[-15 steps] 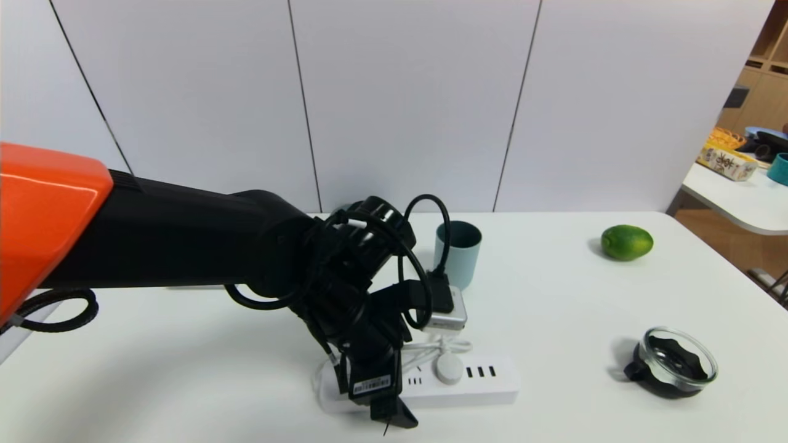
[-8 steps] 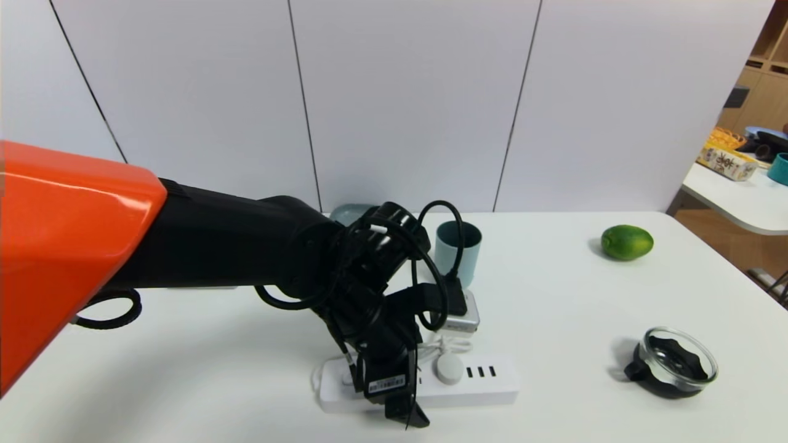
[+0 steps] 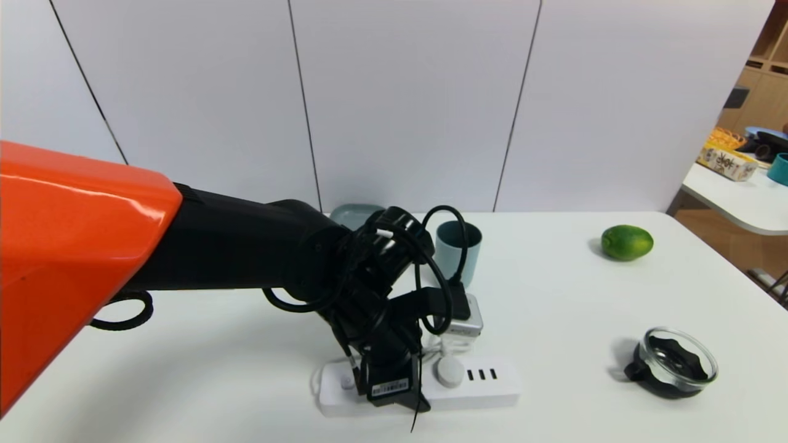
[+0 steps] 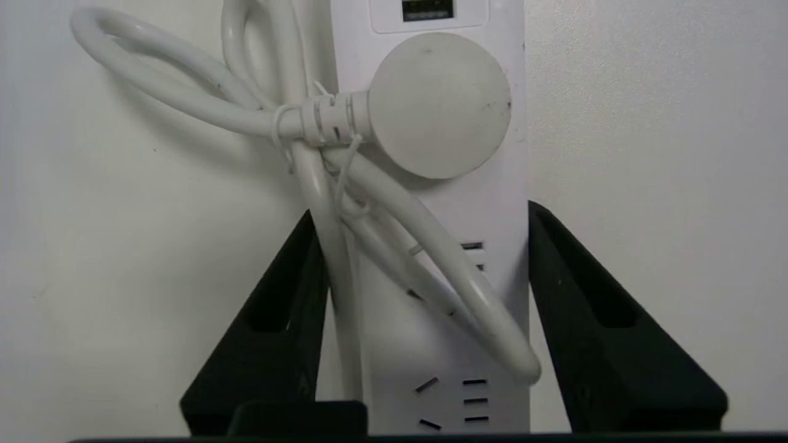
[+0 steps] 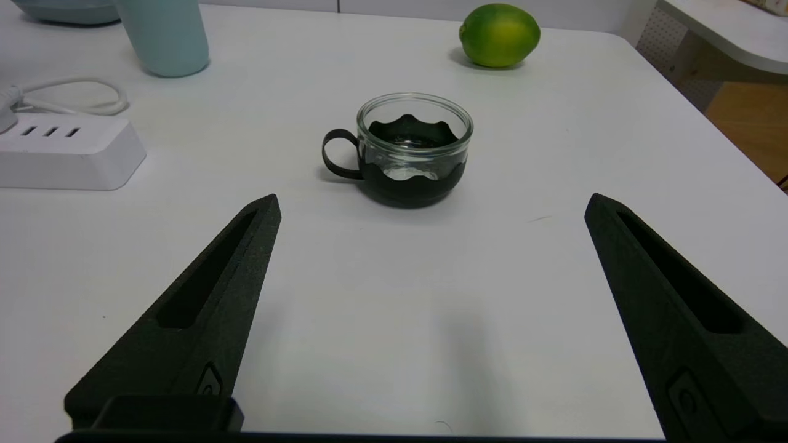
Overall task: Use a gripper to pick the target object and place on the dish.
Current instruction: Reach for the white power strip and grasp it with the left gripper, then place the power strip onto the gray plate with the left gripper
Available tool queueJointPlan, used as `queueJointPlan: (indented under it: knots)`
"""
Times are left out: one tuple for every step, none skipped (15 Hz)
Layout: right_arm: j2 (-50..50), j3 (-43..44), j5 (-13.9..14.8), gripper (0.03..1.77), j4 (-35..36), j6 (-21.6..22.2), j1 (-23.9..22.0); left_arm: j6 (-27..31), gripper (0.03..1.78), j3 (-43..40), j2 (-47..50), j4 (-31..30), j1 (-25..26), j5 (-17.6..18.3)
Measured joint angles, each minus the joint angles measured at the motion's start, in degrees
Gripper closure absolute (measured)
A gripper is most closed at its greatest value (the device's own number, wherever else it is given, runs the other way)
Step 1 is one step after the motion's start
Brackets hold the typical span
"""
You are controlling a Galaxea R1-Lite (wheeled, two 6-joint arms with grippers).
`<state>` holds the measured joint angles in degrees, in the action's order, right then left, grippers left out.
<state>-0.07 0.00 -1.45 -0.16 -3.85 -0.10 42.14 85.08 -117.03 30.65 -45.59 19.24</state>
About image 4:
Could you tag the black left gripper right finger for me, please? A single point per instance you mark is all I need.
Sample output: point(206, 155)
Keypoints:
point(603, 369)

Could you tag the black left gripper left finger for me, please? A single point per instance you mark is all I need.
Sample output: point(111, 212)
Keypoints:
point(271, 344)

